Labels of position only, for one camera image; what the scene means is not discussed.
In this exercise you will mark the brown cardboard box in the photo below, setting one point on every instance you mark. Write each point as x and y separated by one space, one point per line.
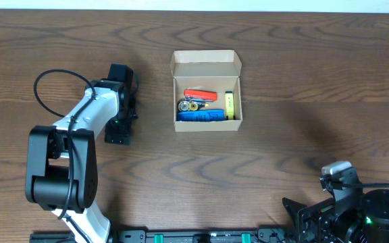
207 70

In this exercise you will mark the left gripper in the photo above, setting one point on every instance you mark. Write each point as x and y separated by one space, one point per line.
113 126

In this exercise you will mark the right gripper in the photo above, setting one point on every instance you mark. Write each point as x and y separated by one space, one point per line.
323 214

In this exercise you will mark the blue whiteboard duster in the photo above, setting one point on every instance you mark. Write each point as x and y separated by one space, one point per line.
209 115

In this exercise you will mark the orange stapler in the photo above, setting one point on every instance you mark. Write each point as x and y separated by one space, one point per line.
200 95

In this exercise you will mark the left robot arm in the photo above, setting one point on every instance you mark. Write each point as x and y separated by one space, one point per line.
62 172

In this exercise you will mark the yellow highlighter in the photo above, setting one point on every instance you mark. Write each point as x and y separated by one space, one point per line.
230 112

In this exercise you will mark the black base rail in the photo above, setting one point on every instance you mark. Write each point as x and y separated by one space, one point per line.
262 235

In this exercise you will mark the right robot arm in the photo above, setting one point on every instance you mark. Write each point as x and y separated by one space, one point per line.
375 208

